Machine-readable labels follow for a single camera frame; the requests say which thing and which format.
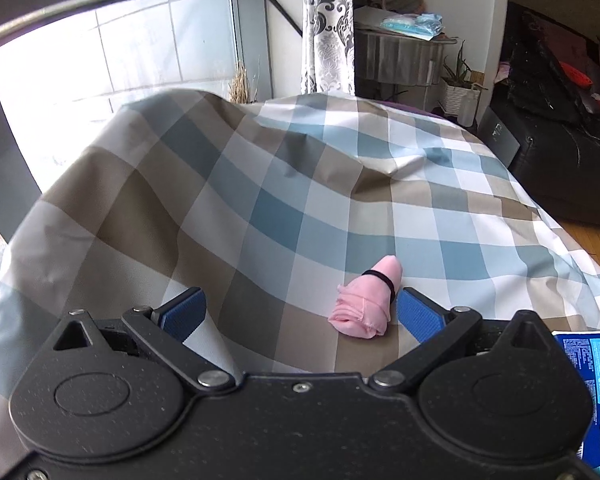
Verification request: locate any black leather sofa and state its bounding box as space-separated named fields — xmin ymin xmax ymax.
xmin=490 ymin=3 xmax=600 ymax=226

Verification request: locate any checkered bed cover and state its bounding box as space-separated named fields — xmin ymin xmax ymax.
xmin=0 ymin=90 xmax=600 ymax=478

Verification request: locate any red cushion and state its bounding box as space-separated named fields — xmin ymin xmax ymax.
xmin=559 ymin=61 xmax=593 ymax=89

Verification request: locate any white potted plant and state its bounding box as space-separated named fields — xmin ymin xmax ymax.
xmin=440 ymin=42 xmax=486 ymax=128

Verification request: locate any patterned curtain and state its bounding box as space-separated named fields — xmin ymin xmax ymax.
xmin=301 ymin=0 xmax=354 ymax=94

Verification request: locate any pink rolled cloth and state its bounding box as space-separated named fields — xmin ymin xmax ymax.
xmin=328 ymin=255 xmax=402 ymax=339

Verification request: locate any large blue tissue pack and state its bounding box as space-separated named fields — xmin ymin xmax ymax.
xmin=553 ymin=332 xmax=600 ymax=475

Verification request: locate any grey draped side table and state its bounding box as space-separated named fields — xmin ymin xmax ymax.
xmin=354 ymin=6 xmax=457 ymax=91

